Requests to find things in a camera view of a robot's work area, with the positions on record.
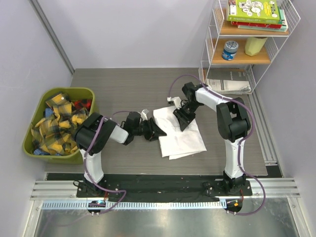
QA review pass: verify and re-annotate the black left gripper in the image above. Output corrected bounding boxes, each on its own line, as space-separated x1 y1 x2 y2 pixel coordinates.
133 118 166 141

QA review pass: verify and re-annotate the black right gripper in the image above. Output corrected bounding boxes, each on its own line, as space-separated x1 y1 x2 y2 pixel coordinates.
173 102 200 131

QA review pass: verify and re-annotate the white long sleeve shirt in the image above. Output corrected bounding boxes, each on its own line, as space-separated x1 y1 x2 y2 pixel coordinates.
153 106 206 160

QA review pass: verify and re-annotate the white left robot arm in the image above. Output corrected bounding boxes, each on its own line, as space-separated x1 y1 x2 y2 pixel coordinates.
74 112 167 197

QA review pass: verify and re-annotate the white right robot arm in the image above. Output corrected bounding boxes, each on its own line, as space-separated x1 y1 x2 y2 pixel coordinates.
173 82 251 195

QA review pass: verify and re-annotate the grey setup guide booklet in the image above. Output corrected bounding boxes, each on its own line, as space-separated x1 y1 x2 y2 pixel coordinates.
205 69 251 94

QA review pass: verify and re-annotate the red black plaid shirt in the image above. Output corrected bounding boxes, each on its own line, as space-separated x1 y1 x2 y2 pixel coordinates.
73 99 92 111

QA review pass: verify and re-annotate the blue white round tin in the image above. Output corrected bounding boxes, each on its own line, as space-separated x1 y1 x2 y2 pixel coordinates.
222 40 239 61

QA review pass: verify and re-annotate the olive green plastic bin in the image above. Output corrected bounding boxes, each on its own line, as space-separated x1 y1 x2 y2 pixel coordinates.
22 87 97 164

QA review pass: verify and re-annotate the yellow plaid flannel shirt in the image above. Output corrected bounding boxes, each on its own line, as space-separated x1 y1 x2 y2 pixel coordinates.
31 92 90 156

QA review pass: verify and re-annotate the pale yellow faceted cup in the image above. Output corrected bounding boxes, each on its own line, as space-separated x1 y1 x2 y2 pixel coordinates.
245 37 268 56

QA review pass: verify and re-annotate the red middle book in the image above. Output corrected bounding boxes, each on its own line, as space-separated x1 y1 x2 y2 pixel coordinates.
231 21 282 29

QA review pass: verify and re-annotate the green top book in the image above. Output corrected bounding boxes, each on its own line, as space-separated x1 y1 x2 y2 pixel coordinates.
226 0 281 24

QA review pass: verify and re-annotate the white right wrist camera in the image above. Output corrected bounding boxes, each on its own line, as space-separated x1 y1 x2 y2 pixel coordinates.
167 97 183 109

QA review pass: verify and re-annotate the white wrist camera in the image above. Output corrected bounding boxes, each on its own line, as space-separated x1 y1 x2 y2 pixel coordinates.
167 97 183 109
140 109 149 120

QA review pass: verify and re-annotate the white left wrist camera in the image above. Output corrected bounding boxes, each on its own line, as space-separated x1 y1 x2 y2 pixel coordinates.
140 109 149 120

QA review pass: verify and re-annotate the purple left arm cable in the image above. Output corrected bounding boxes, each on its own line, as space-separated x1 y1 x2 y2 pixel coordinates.
83 110 129 215

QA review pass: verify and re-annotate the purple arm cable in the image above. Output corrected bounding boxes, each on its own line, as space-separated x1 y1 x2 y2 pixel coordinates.
168 74 267 217
83 110 129 215

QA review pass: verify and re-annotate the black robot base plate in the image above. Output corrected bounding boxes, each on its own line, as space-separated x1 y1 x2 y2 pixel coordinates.
73 174 253 203

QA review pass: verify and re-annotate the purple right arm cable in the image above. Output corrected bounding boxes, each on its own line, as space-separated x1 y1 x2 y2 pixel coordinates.
168 74 267 217

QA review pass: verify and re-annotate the white slotted cable duct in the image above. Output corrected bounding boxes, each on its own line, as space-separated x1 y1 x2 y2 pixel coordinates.
41 199 227 211

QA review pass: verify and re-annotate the aluminium rail frame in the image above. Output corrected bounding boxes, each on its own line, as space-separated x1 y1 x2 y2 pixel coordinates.
30 177 301 200

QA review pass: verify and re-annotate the white wire shelf rack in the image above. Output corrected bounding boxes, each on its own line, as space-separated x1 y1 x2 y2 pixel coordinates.
198 0 301 94

